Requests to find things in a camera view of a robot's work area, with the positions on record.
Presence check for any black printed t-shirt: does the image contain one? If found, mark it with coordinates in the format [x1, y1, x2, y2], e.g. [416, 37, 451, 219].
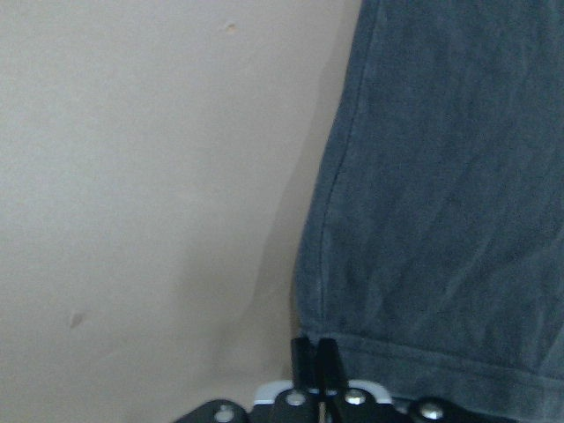
[295, 1, 563, 422]

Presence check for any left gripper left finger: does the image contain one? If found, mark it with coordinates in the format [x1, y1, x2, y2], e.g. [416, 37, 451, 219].
[291, 337, 320, 395]

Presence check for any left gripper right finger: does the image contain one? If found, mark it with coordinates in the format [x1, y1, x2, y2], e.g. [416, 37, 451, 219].
[315, 338, 347, 395]

